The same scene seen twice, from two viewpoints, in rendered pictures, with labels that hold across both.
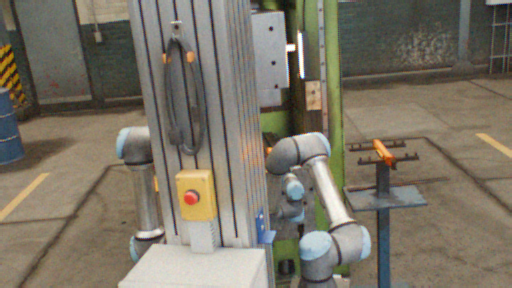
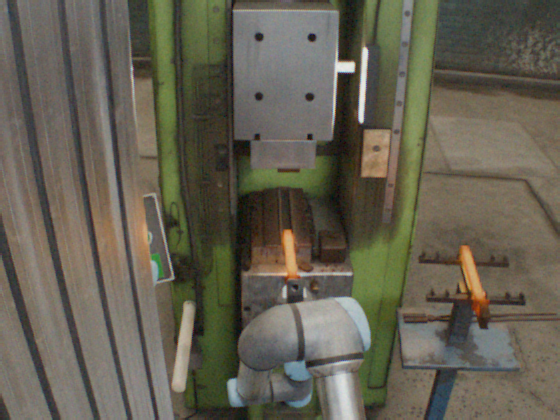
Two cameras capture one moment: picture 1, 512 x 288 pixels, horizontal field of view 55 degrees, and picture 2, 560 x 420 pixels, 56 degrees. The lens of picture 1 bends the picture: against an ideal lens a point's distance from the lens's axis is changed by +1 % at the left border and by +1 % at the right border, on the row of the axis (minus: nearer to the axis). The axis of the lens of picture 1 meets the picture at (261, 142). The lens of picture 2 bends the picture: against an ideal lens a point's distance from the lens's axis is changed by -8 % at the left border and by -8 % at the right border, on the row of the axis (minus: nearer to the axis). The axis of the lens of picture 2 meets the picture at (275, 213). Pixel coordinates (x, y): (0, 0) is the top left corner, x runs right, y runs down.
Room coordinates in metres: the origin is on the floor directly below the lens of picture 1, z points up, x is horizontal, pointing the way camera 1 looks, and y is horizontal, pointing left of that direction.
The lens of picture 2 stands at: (1.00, -0.17, 2.01)
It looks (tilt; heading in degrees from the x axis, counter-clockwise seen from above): 29 degrees down; 6
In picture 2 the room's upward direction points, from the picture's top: 1 degrees clockwise
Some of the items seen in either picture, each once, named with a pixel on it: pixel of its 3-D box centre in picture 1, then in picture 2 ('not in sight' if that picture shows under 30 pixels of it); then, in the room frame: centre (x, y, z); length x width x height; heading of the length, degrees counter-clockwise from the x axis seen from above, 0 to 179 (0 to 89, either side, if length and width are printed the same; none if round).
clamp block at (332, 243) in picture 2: not in sight; (331, 246); (2.68, -0.20, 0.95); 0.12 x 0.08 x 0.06; 8
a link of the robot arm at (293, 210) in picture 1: (292, 209); (291, 385); (2.03, -0.11, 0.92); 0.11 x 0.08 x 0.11; 108
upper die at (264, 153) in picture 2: (257, 91); (280, 130); (2.81, 0.00, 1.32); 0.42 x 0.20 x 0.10; 8
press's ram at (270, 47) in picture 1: (260, 47); (295, 60); (2.81, -0.05, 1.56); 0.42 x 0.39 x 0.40; 8
